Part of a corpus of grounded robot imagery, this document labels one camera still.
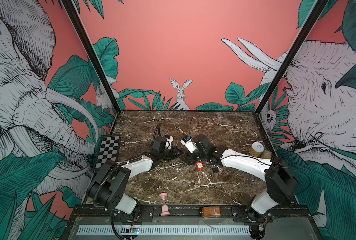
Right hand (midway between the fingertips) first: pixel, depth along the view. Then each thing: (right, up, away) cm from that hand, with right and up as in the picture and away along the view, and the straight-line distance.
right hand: (182, 154), depth 82 cm
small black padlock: (+20, -11, +8) cm, 25 cm away
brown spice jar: (+53, -2, +11) cm, 54 cm away
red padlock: (+10, -8, +8) cm, 15 cm away
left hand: (+1, +2, +4) cm, 4 cm away
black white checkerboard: (-47, 0, +11) cm, 49 cm away
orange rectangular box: (+14, -26, -10) cm, 31 cm away
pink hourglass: (-9, -27, -9) cm, 30 cm away
